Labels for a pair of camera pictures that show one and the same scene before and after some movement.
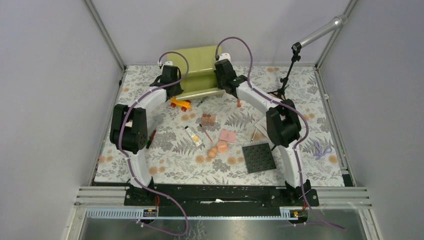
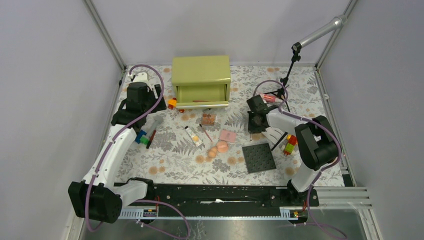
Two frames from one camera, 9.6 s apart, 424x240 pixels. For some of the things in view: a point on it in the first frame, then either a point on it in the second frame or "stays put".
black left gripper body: (178, 89) to (151, 99)
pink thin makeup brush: (206, 132) stays put
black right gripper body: (220, 82) to (253, 127)
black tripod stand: (296, 47) stays put
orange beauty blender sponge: (212, 152) stays put
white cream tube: (195, 139) stays put
